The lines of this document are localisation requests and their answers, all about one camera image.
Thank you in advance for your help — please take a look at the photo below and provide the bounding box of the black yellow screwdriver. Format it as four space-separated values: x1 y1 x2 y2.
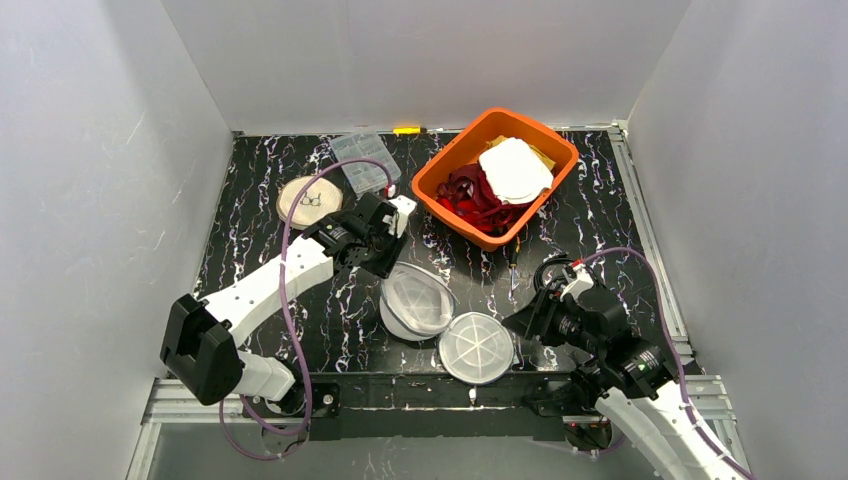
508 235 521 294

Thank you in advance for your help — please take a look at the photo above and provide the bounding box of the yellow bra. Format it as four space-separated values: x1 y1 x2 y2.
487 135 556 171

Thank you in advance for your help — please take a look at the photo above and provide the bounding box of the grey-trim mesh laundry bag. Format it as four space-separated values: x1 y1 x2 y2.
379 262 516 385

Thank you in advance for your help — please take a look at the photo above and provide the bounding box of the orange plastic bin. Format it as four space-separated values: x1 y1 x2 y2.
411 108 578 252

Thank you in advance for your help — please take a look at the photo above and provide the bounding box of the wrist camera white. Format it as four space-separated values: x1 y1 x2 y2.
389 195 417 238
560 261 596 302

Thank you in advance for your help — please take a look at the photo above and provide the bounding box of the clear plastic compartment box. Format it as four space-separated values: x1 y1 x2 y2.
329 131 401 197

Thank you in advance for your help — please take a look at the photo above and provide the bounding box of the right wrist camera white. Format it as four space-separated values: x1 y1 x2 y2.
560 261 596 302

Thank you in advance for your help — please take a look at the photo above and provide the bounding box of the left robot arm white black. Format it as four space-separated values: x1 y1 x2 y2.
160 194 417 406

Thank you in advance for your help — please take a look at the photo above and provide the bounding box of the yellow marker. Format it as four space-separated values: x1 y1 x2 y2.
392 126 426 135

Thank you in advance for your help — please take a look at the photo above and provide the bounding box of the plain white bra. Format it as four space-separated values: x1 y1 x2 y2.
478 137 554 205

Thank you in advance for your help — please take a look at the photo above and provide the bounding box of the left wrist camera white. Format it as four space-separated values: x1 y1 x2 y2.
389 195 417 238

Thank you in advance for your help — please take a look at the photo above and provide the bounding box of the red bra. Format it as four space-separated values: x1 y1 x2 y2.
438 198 529 234

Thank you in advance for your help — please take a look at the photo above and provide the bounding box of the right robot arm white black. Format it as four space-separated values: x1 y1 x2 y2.
503 286 752 479

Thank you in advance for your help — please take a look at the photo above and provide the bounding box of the coiled black cable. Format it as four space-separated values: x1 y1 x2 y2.
533 254 598 309

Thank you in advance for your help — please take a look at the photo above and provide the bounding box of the dark maroon bra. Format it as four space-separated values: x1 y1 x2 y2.
436 163 498 214

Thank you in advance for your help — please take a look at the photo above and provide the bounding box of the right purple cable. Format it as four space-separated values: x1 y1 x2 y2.
576 246 757 480

